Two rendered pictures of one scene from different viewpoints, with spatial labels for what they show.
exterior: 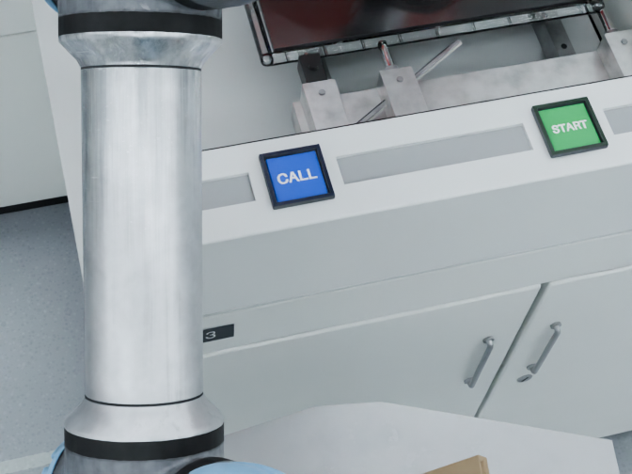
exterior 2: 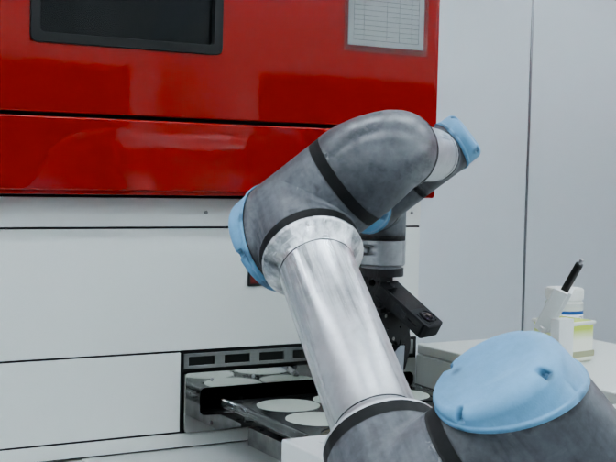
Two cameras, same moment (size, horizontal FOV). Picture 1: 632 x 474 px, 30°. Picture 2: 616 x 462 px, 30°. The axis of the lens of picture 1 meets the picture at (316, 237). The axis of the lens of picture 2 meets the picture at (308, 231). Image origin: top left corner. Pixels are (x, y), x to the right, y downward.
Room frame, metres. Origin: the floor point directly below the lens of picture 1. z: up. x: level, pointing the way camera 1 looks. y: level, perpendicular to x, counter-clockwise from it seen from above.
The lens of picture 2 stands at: (-0.74, 0.32, 1.27)
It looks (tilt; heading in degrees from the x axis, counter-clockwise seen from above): 3 degrees down; 353
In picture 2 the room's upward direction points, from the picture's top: 1 degrees clockwise
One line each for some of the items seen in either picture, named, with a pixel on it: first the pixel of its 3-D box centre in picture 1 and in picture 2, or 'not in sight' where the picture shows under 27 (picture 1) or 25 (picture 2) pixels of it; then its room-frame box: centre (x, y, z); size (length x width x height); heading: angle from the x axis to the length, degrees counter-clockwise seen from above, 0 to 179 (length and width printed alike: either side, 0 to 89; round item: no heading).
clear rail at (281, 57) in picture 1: (436, 32); not in sight; (0.80, -0.09, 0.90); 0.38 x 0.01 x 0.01; 112
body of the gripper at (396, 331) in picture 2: not in sight; (376, 304); (1.05, -0.03, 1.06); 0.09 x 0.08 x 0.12; 38
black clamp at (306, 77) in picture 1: (312, 72); not in sight; (0.73, 0.03, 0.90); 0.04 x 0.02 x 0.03; 22
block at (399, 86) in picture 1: (404, 107); not in sight; (0.70, -0.07, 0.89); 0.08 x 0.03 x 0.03; 22
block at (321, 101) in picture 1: (327, 120); not in sight; (0.67, 0.01, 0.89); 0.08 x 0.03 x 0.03; 22
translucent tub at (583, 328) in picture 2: not in sight; (563, 339); (1.07, -0.35, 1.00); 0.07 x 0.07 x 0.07; 31
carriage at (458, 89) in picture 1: (473, 112); not in sight; (0.73, -0.14, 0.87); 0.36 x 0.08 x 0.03; 112
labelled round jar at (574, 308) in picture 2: not in sight; (564, 313); (1.31, -0.44, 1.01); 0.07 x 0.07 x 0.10
